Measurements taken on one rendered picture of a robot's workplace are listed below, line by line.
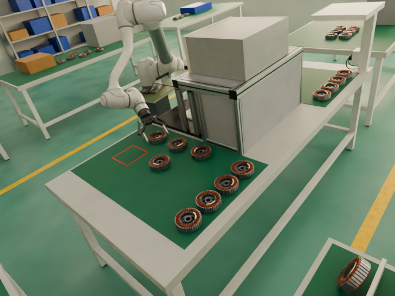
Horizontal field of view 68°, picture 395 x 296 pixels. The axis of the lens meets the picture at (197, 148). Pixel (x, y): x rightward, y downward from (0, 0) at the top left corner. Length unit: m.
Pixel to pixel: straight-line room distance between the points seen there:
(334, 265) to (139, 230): 0.75
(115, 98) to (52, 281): 1.31
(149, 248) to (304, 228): 1.27
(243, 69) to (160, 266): 0.94
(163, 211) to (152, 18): 1.26
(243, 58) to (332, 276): 0.96
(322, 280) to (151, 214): 0.71
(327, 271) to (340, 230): 1.14
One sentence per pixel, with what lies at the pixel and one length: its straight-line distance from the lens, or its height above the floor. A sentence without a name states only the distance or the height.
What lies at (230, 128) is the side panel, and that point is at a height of 0.89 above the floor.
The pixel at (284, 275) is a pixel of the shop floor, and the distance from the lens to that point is 1.98.
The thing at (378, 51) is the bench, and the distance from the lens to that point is 3.02.
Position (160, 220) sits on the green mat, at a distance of 1.30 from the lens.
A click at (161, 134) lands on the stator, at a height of 0.77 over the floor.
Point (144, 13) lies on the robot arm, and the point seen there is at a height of 1.41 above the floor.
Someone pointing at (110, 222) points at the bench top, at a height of 0.75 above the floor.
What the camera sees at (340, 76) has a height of 0.79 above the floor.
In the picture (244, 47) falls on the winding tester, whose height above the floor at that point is 1.28.
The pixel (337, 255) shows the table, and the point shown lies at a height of 0.75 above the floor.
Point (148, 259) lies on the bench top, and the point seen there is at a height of 0.75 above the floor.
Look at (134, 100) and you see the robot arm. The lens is 1.94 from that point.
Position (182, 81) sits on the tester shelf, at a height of 1.11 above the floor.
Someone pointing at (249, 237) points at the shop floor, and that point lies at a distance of 2.14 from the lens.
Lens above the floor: 1.66
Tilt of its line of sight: 33 degrees down
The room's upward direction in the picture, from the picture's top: 11 degrees counter-clockwise
